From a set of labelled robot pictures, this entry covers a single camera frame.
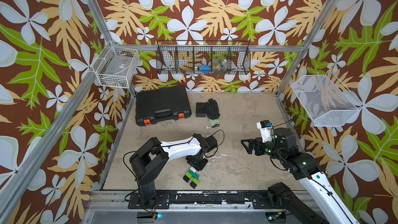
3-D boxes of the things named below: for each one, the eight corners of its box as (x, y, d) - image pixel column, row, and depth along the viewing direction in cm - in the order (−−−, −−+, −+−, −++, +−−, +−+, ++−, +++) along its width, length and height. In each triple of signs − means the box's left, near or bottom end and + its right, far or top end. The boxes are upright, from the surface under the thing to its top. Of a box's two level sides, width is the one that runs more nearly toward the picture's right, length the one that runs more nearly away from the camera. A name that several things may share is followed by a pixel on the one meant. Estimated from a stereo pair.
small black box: (196, 117, 107) (196, 114, 104) (196, 105, 114) (196, 102, 111) (206, 117, 107) (206, 114, 104) (205, 105, 114) (205, 102, 111)
